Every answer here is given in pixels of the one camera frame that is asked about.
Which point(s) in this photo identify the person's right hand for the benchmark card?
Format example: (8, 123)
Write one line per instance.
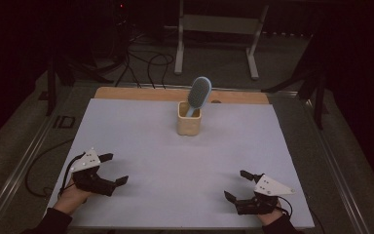
(269, 218)

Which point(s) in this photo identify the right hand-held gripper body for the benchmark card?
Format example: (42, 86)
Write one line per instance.
(263, 195)

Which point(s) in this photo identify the white table mat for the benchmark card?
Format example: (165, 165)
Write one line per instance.
(162, 162)

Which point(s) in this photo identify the black rectangular floor bracket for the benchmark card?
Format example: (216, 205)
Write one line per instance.
(64, 122)

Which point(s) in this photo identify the white metal stand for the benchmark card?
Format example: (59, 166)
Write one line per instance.
(217, 24)

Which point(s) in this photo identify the black stand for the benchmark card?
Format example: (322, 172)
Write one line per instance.
(311, 81)
(65, 74)

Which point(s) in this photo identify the person's left hand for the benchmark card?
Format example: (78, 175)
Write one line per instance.
(71, 198)

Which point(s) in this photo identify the light blue hairbrush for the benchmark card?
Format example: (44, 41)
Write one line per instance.
(199, 91)

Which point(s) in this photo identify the beige cup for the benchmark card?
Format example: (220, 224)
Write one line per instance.
(189, 125)

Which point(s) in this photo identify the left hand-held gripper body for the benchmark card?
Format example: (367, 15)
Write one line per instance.
(91, 177)

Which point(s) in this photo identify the aluminium frame rail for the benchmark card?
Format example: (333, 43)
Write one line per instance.
(334, 169)
(16, 175)

